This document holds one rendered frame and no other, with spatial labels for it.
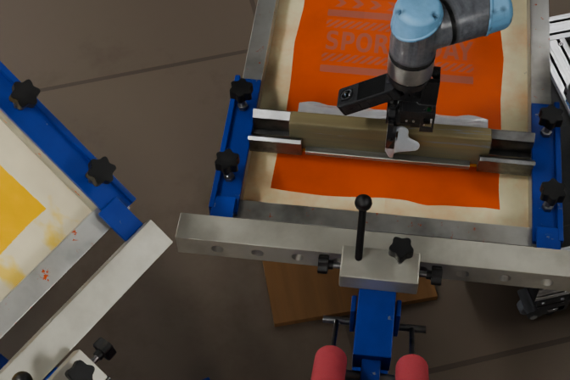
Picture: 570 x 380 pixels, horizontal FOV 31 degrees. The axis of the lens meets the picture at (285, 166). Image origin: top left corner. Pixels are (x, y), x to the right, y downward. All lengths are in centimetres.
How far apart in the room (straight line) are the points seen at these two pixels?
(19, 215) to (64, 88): 172
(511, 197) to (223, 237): 53
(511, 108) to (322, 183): 40
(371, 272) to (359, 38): 61
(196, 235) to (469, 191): 50
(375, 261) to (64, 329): 49
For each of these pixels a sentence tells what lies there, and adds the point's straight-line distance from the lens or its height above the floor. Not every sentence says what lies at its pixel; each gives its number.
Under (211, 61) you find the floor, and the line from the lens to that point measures 330.
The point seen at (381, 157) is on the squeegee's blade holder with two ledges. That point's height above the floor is 99.
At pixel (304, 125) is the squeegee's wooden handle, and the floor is 105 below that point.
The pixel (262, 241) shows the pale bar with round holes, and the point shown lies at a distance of 169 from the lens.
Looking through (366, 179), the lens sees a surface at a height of 95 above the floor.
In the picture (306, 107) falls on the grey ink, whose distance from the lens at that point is 195.
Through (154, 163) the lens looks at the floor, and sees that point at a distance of 308.
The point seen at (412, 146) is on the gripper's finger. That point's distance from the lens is 179.
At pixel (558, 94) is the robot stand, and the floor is 21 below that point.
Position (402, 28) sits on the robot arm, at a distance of 157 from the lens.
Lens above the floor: 249
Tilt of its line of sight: 55 degrees down
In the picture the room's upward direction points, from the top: 2 degrees counter-clockwise
